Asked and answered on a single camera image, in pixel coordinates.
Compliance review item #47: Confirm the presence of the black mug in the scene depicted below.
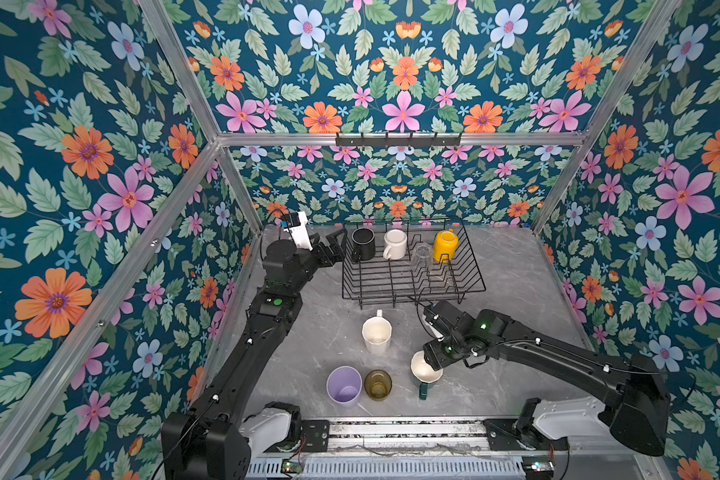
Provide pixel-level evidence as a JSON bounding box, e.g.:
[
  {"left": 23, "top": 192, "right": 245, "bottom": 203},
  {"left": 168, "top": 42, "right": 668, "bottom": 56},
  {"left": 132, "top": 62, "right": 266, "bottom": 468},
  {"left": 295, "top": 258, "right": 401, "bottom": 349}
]
[{"left": 351, "top": 227, "right": 376, "bottom": 262}]

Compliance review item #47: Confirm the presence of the black wire dish rack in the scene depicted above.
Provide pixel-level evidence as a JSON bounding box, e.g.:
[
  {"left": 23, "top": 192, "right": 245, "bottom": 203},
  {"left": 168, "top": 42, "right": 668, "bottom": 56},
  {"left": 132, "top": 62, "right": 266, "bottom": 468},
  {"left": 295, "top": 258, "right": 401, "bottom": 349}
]
[{"left": 342, "top": 217, "right": 486, "bottom": 307}]

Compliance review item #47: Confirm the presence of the yellow mug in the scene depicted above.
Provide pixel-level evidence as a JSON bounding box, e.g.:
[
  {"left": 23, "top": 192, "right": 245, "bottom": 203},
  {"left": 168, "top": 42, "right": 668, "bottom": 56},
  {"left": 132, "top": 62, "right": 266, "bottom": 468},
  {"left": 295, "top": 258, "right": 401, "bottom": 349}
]
[{"left": 433, "top": 229, "right": 459, "bottom": 263}]

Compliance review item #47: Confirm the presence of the red interior white mug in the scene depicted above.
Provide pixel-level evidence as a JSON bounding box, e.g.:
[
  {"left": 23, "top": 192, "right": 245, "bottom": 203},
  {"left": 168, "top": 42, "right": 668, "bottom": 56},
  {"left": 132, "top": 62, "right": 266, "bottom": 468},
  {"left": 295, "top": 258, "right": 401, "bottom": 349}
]
[{"left": 382, "top": 229, "right": 408, "bottom": 261}]

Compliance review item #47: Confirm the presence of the clear glass cup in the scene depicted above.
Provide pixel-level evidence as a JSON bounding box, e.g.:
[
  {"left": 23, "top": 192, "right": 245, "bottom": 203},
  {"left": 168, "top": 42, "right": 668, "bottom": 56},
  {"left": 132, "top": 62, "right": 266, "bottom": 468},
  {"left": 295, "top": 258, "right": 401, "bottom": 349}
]
[{"left": 410, "top": 242, "right": 434, "bottom": 273}]

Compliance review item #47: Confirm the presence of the lilac plastic cup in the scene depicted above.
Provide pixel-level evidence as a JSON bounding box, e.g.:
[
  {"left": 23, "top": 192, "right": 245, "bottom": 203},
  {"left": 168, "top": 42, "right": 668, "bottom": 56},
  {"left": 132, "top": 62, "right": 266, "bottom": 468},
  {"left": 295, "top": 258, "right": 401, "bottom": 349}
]
[{"left": 326, "top": 366, "right": 363, "bottom": 408}]

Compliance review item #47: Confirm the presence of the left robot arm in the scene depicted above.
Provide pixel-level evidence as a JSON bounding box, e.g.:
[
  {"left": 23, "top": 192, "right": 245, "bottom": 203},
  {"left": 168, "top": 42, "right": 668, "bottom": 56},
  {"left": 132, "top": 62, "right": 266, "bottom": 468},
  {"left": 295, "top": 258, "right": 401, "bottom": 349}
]
[{"left": 160, "top": 229, "right": 347, "bottom": 479}]

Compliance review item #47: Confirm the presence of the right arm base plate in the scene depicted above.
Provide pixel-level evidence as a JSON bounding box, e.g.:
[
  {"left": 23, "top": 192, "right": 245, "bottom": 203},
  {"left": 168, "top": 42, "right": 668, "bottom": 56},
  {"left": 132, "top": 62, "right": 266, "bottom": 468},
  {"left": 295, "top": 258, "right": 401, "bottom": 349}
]
[{"left": 482, "top": 417, "right": 569, "bottom": 451}]

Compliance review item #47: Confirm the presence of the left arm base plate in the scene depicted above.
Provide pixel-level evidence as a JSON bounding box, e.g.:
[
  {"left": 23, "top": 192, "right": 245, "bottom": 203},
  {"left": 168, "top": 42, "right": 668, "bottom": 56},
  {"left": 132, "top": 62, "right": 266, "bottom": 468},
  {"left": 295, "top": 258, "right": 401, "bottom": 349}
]
[{"left": 265, "top": 419, "right": 331, "bottom": 454}]

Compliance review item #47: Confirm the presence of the black wall hook rail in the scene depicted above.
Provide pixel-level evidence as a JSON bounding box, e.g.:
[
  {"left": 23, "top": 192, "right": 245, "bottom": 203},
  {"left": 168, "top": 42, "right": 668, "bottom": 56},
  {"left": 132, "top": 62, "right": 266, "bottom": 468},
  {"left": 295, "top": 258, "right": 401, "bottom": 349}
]
[{"left": 334, "top": 132, "right": 462, "bottom": 149}]

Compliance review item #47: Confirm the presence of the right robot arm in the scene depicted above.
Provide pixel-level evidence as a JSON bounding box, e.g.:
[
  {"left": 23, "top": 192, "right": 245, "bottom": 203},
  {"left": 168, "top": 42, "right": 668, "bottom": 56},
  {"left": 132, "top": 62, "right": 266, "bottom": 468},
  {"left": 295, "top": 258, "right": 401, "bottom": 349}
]
[{"left": 423, "top": 301, "right": 671, "bottom": 457}]

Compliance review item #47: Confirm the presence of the cream mug with handle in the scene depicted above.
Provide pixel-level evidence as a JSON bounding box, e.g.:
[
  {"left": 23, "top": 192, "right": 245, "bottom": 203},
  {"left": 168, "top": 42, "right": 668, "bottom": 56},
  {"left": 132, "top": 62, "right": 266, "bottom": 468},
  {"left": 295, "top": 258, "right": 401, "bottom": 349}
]
[{"left": 361, "top": 309, "right": 392, "bottom": 355}]

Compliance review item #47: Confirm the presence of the olive green glass cup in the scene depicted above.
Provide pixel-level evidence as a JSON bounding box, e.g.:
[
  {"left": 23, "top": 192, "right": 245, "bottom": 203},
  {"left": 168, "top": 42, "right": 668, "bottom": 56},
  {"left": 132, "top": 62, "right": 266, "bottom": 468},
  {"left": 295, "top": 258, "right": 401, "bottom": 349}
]
[{"left": 363, "top": 370, "right": 393, "bottom": 401}]

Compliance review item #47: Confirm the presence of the cream mug green handle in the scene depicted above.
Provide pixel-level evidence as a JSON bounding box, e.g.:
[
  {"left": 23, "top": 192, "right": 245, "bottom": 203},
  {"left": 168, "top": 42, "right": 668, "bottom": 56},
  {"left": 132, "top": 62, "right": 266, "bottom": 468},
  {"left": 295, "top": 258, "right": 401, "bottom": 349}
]
[{"left": 410, "top": 351, "right": 443, "bottom": 401}]

